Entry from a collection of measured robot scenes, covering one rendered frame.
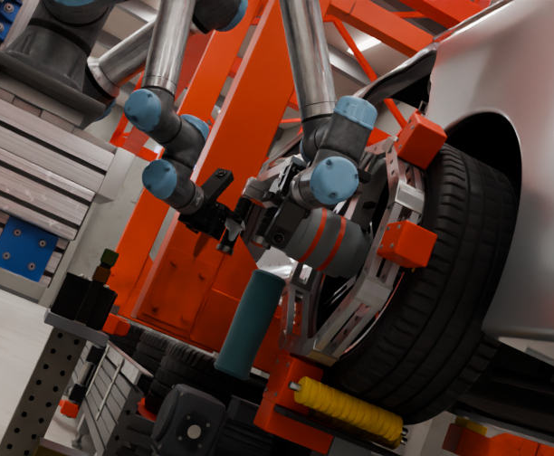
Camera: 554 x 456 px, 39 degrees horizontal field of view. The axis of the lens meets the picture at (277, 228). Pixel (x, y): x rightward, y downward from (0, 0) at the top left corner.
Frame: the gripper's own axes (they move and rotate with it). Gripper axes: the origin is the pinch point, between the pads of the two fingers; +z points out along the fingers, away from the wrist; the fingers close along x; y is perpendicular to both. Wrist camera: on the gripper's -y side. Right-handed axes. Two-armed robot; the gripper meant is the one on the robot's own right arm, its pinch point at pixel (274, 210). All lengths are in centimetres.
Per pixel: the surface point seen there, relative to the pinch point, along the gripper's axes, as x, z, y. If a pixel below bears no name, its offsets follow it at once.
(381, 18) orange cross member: -75, 257, 185
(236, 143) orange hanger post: 4, 62, 26
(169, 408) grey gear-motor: -5, 44, -49
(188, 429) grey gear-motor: -10, 41, -51
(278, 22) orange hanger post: 7, 62, 65
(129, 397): 1, 72, -52
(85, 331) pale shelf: 22, 55, -39
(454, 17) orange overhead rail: -137, 311, 240
